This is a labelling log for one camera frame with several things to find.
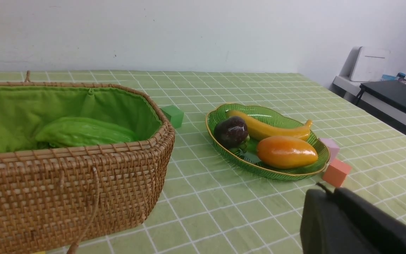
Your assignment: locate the black laptop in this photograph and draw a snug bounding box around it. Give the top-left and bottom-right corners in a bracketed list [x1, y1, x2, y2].
[357, 80, 406, 114]

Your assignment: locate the red foam cube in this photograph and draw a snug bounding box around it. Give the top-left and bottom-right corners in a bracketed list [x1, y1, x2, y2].
[322, 159, 352, 188]

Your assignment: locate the white side shelf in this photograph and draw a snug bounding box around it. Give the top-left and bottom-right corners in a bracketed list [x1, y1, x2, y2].
[332, 75, 406, 126]

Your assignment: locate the green checkered tablecloth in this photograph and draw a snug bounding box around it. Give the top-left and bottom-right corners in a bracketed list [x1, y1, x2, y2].
[0, 71, 406, 254]

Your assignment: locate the green foam cube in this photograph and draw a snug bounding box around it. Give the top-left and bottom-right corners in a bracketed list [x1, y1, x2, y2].
[161, 105, 185, 129]

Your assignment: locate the pink foam cube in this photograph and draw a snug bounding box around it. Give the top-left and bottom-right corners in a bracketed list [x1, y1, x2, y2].
[320, 138, 340, 164]

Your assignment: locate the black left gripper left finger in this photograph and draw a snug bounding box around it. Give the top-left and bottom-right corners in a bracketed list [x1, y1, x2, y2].
[300, 189, 379, 254]

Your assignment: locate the dark purple toy mangosteen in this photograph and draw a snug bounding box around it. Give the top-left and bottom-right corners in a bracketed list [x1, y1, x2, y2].
[213, 116, 250, 153]

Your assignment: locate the yellow toy banana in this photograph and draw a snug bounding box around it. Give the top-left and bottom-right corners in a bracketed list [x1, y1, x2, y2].
[226, 110, 313, 141]

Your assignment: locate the green toy bitter gourd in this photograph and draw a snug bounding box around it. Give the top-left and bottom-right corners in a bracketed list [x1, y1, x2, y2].
[35, 117, 139, 148]

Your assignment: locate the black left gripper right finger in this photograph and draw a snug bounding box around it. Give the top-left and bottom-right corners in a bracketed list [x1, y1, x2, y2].
[317, 182, 406, 254]

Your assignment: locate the orange toy mango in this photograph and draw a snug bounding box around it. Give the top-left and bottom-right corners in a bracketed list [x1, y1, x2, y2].
[256, 136, 318, 169]

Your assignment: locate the white box device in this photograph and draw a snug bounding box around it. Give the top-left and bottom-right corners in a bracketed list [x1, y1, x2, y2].
[349, 46, 390, 82]

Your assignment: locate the woven wicker basket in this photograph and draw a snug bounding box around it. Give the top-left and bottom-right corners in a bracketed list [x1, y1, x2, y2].
[0, 72, 175, 254]

